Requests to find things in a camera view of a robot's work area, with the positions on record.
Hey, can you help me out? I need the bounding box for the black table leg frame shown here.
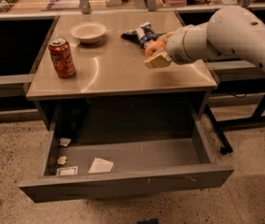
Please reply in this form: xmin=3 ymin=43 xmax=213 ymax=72
xmin=204 ymin=94 xmax=265 ymax=155

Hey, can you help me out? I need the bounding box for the grey counter cabinet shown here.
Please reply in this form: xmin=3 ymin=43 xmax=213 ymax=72
xmin=22 ymin=10 xmax=220 ymax=133

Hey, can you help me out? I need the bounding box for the grey open drawer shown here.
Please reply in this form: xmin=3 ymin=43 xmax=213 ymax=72
xmin=20 ymin=106 xmax=233 ymax=203

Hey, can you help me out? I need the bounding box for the white bowl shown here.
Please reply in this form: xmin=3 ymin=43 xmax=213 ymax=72
xmin=71 ymin=21 xmax=106 ymax=44

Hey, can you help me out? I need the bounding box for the blue white chip bag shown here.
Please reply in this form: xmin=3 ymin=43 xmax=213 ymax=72
xmin=120 ymin=22 xmax=162 ymax=49

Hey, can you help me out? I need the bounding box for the orange fruit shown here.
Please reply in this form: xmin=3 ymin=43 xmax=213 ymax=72
xmin=145 ymin=40 xmax=166 ymax=58

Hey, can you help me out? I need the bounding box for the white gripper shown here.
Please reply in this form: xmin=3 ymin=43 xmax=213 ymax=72
xmin=145 ymin=23 xmax=220 ymax=69

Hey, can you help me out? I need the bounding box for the white paper sheet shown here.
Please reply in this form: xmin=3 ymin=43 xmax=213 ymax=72
xmin=89 ymin=157 xmax=114 ymax=174

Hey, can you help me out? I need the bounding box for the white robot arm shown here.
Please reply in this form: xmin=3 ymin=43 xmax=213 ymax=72
xmin=145 ymin=7 xmax=265 ymax=73

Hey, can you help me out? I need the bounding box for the orange soda can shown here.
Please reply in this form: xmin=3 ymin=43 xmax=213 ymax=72
xmin=49 ymin=36 xmax=76 ymax=78

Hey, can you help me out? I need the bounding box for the small torn paper scrap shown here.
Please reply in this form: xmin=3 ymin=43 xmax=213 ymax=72
xmin=57 ymin=156 xmax=67 ymax=165

